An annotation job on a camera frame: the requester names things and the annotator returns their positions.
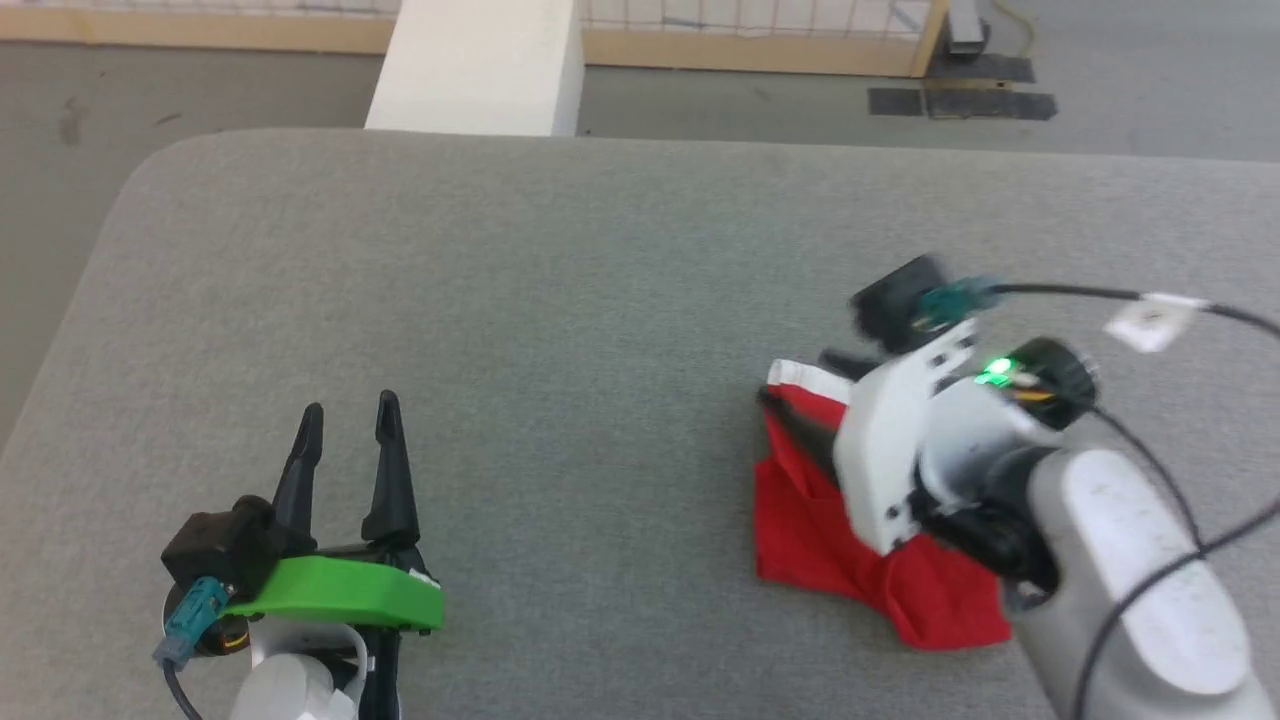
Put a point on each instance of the grey fabric cushion surface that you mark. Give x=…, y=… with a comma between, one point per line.
x=600, y=350

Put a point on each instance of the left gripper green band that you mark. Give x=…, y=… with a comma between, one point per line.
x=340, y=590

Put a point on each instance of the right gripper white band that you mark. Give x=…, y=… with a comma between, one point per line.
x=885, y=450

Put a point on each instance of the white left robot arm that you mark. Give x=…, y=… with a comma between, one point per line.
x=295, y=680

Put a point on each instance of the grey metal box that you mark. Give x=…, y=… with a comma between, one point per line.
x=966, y=28

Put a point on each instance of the wooden fence frame with net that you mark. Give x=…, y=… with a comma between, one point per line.
x=700, y=50

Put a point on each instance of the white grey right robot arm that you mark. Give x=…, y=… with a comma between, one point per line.
x=1130, y=580

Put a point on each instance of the white square pillar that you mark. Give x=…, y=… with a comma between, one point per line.
x=480, y=70

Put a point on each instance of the large black floor mat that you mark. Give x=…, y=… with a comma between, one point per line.
x=960, y=104

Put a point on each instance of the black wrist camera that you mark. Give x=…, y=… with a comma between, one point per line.
x=225, y=545
x=895, y=300

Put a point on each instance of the red garment with white trim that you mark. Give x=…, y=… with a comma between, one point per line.
x=810, y=530

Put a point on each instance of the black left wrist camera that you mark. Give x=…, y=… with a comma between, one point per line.
x=225, y=545

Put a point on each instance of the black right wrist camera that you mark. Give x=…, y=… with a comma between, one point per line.
x=895, y=300

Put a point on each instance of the small black floor mat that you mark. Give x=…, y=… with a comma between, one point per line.
x=985, y=69

